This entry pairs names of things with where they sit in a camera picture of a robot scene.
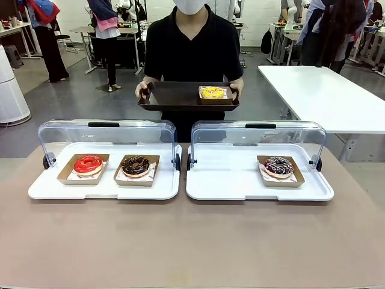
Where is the person right hand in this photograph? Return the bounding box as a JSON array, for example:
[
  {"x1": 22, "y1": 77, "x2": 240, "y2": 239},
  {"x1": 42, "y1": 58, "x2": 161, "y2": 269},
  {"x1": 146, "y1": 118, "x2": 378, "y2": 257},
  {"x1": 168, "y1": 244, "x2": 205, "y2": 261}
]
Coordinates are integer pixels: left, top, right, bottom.
[{"x1": 134, "y1": 81, "x2": 155, "y2": 105}]

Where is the person left hand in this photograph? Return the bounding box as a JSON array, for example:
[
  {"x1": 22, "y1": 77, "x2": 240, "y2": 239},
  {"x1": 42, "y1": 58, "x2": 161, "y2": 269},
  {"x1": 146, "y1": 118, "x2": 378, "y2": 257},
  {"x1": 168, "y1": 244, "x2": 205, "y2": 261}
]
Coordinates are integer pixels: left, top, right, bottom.
[{"x1": 229, "y1": 78, "x2": 245, "y2": 99}]

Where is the brown cardboard donut tray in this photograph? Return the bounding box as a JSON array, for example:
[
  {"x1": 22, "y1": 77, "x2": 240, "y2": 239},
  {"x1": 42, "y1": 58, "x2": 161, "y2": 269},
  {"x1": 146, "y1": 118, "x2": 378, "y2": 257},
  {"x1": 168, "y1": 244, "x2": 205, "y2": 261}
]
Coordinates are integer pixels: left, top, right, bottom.
[
  {"x1": 256, "y1": 155, "x2": 306, "y2": 188},
  {"x1": 113, "y1": 154, "x2": 161, "y2": 187},
  {"x1": 57, "y1": 154, "x2": 110, "y2": 185},
  {"x1": 197, "y1": 85, "x2": 235, "y2": 105}
]

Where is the yellow sprinkled donut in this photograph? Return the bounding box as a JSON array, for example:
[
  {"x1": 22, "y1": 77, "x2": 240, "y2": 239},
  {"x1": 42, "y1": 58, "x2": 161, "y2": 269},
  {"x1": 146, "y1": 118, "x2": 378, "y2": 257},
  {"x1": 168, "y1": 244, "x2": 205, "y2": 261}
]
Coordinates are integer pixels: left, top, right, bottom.
[{"x1": 200, "y1": 85, "x2": 225, "y2": 100}]

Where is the dark brown serving tray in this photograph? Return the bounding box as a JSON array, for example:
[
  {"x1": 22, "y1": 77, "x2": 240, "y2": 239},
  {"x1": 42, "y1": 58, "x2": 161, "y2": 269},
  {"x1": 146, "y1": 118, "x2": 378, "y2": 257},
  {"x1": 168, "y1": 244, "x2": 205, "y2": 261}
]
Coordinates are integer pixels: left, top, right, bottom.
[{"x1": 137, "y1": 81, "x2": 241, "y2": 113}]

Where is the person right forearm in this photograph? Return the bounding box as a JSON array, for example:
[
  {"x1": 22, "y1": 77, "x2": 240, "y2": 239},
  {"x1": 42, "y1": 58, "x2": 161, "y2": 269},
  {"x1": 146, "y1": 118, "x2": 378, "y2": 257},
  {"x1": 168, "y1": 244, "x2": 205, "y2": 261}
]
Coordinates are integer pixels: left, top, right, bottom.
[{"x1": 141, "y1": 75, "x2": 164, "y2": 85}]

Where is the person torso black shirt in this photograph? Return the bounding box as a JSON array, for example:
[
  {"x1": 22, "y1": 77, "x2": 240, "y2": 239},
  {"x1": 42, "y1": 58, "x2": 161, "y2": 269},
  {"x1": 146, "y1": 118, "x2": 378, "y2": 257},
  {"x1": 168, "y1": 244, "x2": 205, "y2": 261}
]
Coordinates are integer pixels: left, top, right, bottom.
[{"x1": 144, "y1": 4, "x2": 244, "y2": 144}]

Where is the chocolate sprinkled donut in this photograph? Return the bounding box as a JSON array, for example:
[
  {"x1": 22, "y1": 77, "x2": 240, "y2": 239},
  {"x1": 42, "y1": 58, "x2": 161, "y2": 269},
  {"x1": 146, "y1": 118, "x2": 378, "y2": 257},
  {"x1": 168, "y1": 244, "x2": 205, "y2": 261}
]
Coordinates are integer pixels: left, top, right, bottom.
[{"x1": 121, "y1": 155, "x2": 150, "y2": 178}]

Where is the white paper donut liner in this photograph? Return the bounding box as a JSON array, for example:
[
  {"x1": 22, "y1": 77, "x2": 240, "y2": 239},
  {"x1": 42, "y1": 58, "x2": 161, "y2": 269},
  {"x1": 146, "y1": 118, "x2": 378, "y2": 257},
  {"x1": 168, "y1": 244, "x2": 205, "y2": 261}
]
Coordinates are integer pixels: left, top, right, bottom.
[
  {"x1": 258, "y1": 161, "x2": 299, "y2": 183},
  {"x1": 115, "y1": 161, "x2": 159, "y2": 183},
  {"x1": 66, "y1": 164, "x2": 105, "y2": 182}
]

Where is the purple striped chocolate donut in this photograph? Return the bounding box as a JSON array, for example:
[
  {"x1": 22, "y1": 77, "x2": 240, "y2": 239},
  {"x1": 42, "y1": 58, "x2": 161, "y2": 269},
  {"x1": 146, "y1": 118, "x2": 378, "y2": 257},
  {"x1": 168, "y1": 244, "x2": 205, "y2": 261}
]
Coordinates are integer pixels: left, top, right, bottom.
[{"x1": 263, "y1": 156, "x2": 294, "y2": 179}]

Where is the red glazed donut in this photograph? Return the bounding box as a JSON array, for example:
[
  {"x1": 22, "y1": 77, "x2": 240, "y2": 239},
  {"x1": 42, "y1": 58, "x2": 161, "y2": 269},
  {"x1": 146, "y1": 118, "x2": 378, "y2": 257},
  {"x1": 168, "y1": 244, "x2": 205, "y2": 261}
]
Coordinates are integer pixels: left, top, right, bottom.
[{"x1": 73, "y1": 154, "x2": 104, "y2": 177}]

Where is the clear display lid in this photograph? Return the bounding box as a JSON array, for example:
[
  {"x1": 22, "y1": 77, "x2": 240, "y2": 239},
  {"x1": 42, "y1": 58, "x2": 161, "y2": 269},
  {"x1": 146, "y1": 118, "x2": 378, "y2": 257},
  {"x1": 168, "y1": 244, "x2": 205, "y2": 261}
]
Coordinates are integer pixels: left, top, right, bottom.
[
  {"x1": 191, "y1": 120, "x2": 327, "y2": 172},
  {"x1": 38, "y1": 118, "x2": 177, "y2": 169}
]

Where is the black backpack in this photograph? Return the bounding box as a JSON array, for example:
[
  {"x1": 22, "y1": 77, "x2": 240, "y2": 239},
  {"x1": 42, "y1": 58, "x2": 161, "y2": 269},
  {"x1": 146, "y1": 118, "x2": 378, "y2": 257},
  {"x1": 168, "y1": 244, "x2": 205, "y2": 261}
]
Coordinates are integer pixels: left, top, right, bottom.
[{"x1": 260, "y1": 28, "x2": 273, "y2": 55}]

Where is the bystander in pink top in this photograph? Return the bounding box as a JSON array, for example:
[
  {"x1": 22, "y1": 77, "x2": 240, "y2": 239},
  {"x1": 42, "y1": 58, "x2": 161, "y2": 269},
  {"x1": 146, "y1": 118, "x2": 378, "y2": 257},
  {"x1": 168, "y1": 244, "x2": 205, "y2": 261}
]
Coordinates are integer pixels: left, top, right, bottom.
[{"x1": 86, "y1": 0, "x2": 123, "y2": 91}]

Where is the large white table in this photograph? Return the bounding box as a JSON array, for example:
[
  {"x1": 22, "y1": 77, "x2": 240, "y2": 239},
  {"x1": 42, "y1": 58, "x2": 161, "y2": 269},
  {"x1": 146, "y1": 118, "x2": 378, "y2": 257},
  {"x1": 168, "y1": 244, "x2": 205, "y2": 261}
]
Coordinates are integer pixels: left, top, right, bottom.
[{"x1": 257, "y1": 65, "x2": 385, "y2": 162}]

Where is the grey background desk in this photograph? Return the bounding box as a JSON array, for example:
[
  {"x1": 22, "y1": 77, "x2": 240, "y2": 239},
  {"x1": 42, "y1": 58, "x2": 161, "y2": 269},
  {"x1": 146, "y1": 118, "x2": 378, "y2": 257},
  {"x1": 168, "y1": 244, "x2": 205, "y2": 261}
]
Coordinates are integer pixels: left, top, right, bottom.
[{"x1": 70, "y1": 26, "x2": 143, "y2": 76}]

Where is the white face mask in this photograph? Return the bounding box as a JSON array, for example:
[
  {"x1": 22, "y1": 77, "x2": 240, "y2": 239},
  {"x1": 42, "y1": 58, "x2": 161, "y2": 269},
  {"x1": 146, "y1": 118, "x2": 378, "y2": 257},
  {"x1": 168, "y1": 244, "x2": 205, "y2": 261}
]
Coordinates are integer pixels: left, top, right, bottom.
[{"x1": 175, "y1": 0, "x2": 209, "y2": 15}]

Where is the white display tray base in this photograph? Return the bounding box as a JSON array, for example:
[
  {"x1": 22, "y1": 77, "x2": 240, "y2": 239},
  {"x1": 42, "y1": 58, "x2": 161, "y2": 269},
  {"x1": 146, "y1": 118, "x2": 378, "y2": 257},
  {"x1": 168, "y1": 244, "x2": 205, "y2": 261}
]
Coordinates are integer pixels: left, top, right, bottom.
[
  {"x1": 28, "y1": 143, "x2": 183, "y2": 201},
  {"x1": 185, "y1": 143, "x2": 336, "y2": 202}
]

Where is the bystander in black skirt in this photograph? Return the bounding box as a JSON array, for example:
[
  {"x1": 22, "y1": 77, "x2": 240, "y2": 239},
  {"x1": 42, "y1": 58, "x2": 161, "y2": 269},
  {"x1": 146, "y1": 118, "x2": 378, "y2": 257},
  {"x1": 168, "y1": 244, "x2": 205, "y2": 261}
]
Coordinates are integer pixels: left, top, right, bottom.
[{"x1": 25, "y1": 0, "x2": 70, "y2": 84}]

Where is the bystander with long dark hair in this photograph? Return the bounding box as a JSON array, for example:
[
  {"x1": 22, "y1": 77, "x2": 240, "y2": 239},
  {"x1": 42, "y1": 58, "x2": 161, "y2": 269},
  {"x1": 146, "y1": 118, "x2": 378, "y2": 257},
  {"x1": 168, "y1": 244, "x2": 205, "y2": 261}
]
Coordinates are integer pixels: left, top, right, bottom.
[{"x1": 300, "y1": 0, "x2": 375, "y2": 75}]

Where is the white air purifier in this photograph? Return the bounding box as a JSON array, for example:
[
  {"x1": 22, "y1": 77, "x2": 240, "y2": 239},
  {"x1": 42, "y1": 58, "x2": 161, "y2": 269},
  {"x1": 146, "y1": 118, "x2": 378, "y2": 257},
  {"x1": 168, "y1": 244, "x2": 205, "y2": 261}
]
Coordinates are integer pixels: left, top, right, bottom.
[{"x1": 0, "y1": 45, "x2": 32, "y2": 125}]

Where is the grey plastic stool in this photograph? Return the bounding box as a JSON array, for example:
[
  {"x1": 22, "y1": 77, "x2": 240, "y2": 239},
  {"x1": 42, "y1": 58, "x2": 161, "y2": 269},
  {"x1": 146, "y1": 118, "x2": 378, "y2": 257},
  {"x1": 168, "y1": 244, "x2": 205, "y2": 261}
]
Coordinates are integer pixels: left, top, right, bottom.
[{"x1": 4, "y1": 45, "x2": 24, "y2": 69}]

